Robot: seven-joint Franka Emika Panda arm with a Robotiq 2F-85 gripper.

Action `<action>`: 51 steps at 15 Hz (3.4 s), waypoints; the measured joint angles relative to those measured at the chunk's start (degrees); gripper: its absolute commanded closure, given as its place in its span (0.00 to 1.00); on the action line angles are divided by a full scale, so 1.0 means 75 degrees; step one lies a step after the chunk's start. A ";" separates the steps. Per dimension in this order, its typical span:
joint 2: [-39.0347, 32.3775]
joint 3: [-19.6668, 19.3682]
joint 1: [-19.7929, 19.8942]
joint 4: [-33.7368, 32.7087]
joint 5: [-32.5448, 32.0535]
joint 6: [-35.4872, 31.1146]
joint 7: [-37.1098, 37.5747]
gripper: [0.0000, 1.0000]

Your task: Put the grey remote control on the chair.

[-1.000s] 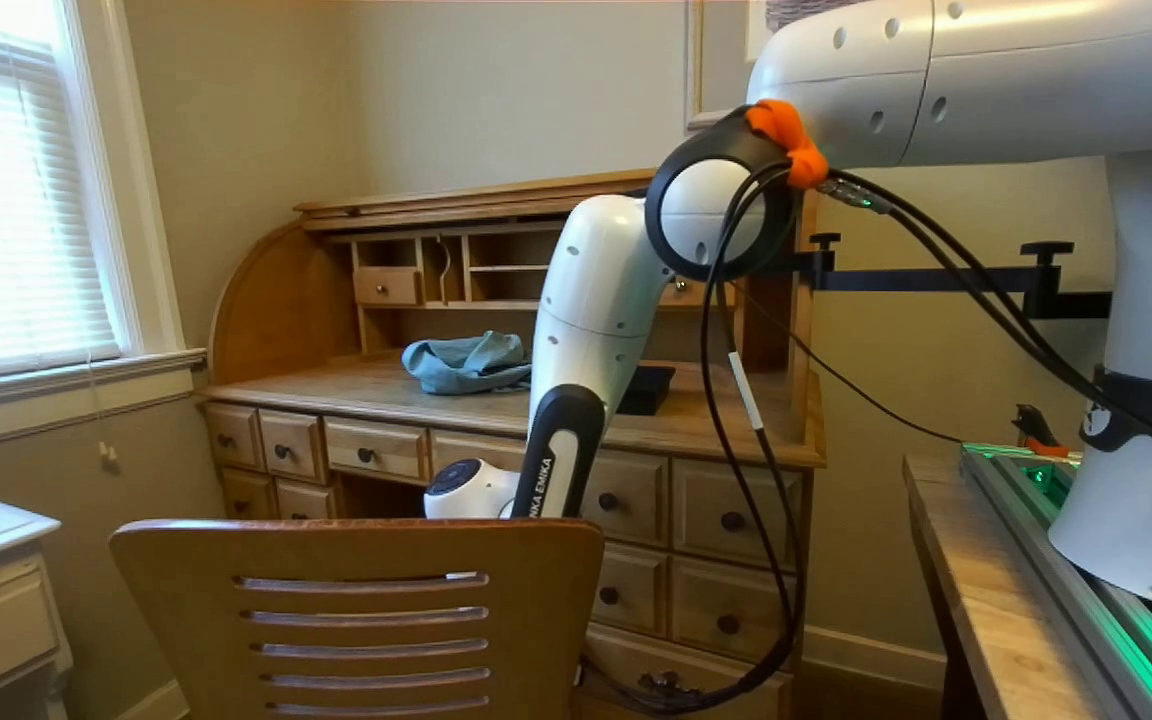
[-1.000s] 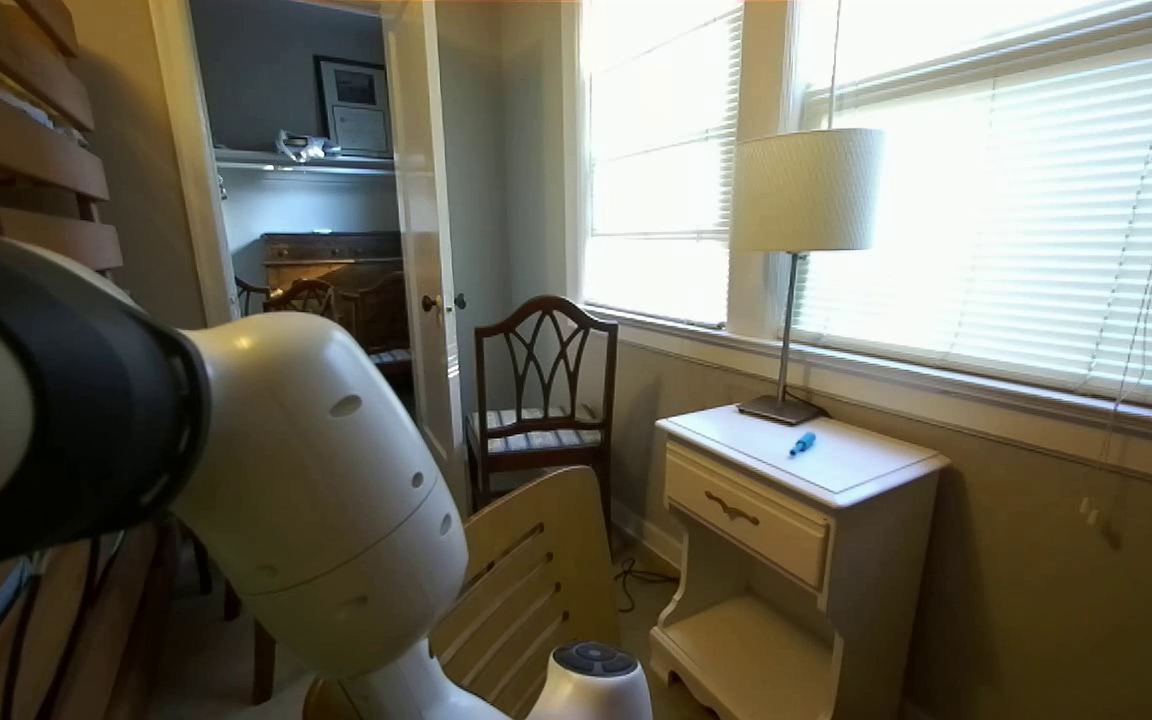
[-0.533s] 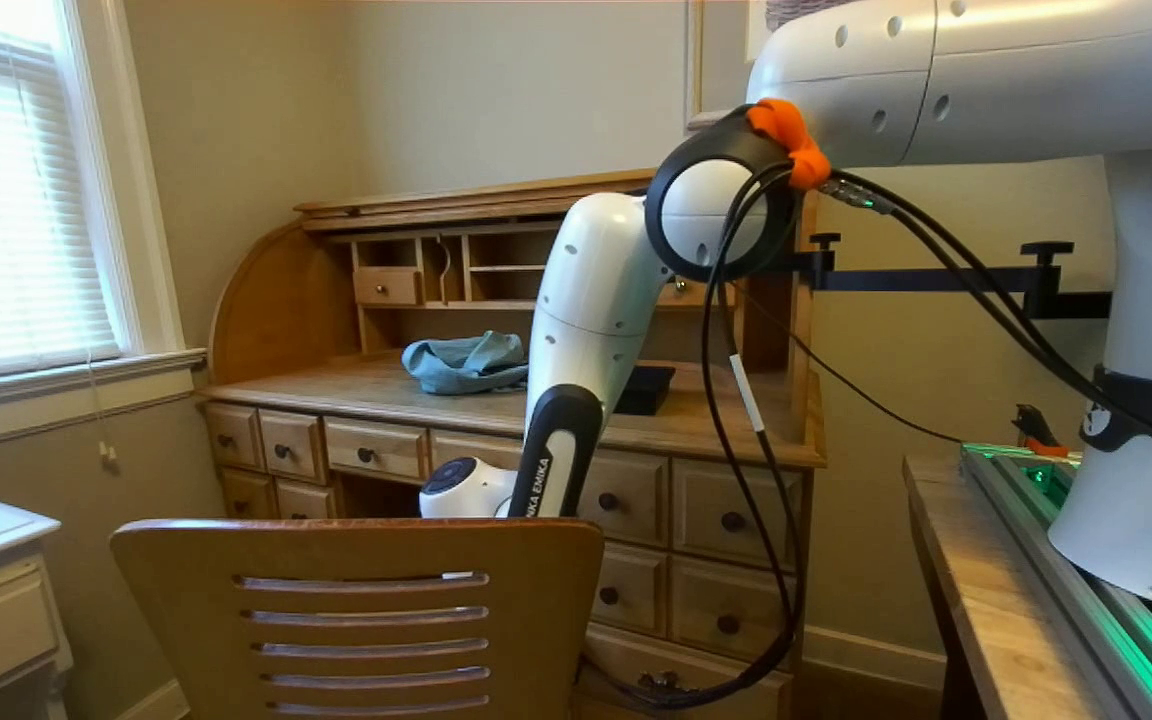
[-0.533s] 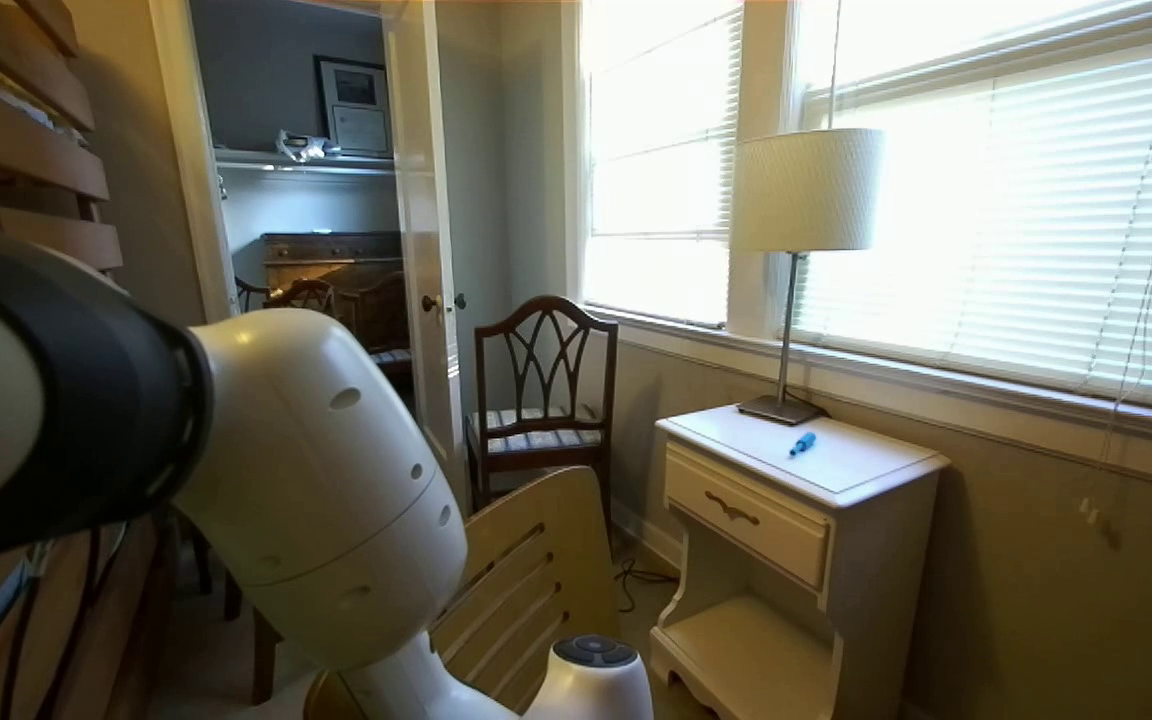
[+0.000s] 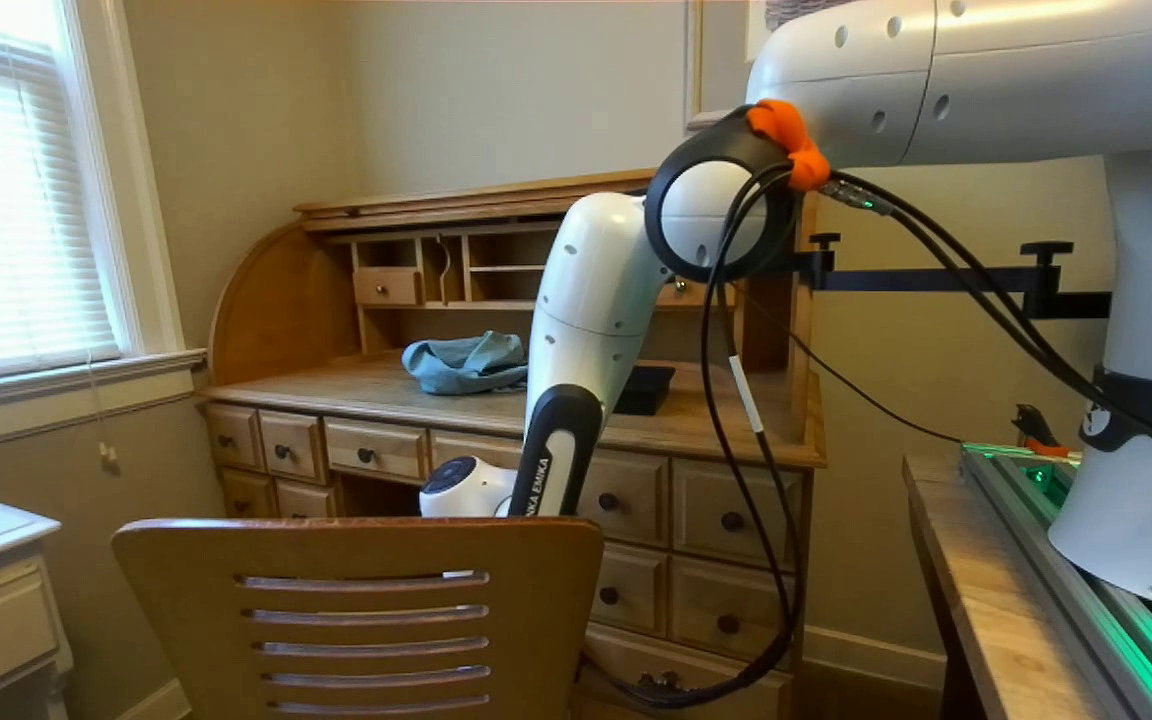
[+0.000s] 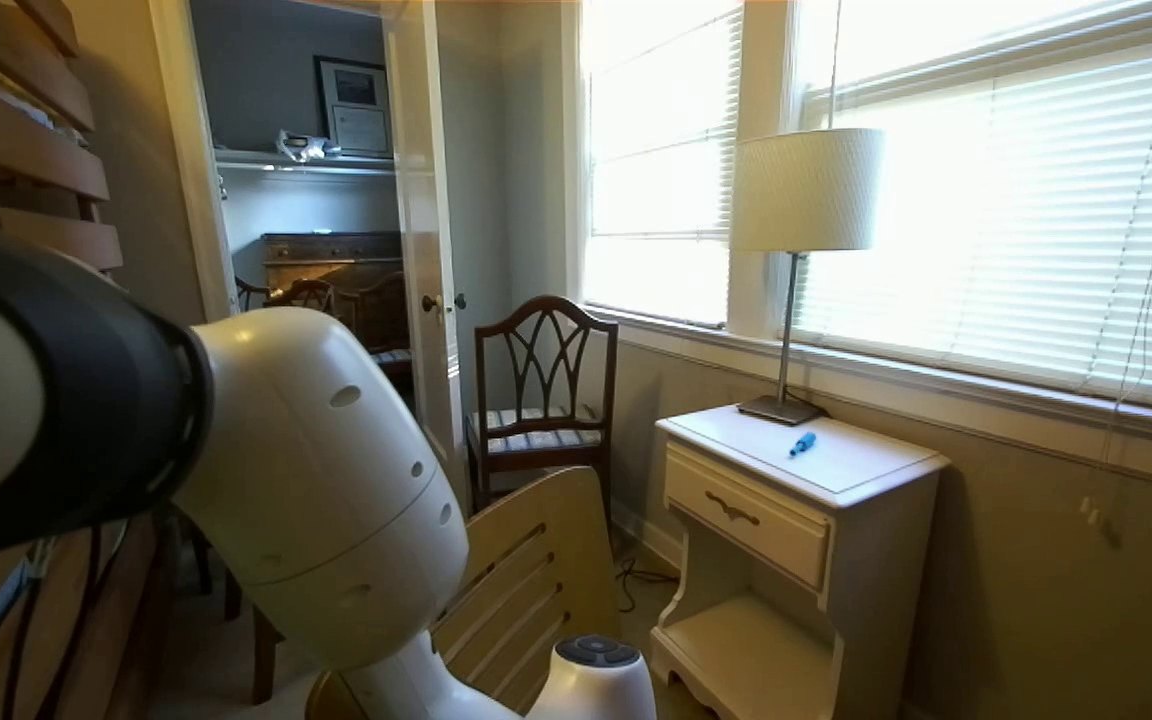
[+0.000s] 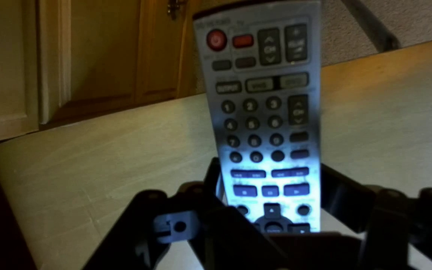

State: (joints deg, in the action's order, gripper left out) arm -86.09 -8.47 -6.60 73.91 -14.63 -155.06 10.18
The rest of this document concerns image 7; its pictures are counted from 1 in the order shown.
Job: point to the wooden roll-top desk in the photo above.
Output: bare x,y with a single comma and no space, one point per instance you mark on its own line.
101,50

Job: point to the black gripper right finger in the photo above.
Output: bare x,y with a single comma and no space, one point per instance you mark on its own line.
406,230

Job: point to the grey remote control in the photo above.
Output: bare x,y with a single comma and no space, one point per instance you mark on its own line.
262,125

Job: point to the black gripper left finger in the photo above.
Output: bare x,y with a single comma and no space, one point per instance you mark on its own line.
211,240

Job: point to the wooden slatted chair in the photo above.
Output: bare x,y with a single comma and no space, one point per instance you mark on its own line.
101,174

